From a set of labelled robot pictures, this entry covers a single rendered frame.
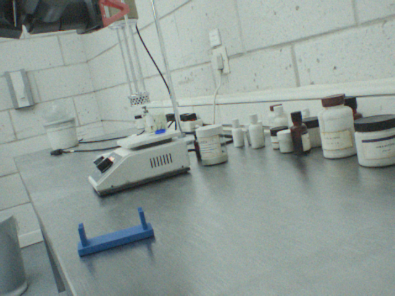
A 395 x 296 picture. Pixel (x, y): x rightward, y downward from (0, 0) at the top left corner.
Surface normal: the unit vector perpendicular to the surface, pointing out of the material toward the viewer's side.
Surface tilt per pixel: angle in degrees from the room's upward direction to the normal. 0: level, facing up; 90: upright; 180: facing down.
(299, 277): 0
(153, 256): 0
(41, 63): 90
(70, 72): 90
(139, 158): 90
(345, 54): 90
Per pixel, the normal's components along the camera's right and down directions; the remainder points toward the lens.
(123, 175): 0.36, 0.08
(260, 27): -0.88, 0.26
